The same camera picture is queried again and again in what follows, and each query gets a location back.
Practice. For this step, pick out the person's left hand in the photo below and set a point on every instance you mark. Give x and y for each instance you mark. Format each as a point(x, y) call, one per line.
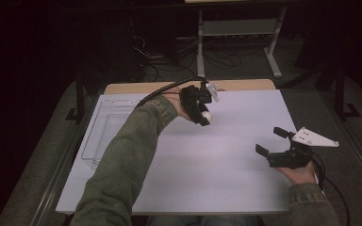
point(176, 103)

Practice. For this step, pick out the aluminium rail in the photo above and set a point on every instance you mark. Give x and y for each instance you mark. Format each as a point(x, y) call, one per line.
point(358, 150)
point(48, 194)

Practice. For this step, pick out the grey metal desk frame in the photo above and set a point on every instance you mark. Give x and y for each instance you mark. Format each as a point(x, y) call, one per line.
point(238, 28)

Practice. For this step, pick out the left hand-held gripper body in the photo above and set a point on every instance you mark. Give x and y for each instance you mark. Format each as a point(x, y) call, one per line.
point(194, 99)

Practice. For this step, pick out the person's right hand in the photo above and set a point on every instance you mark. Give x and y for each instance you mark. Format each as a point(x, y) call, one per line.
point(300, 175)

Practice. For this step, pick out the clear plastic container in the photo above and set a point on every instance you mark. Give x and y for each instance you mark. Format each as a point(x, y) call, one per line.
point(106, 125)

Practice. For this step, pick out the black metal stand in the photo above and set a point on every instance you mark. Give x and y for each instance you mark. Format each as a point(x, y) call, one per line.
point(80, 94)
point(341, 94)

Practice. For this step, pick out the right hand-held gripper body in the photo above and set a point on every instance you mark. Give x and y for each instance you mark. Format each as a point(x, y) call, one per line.
point(290, 158)

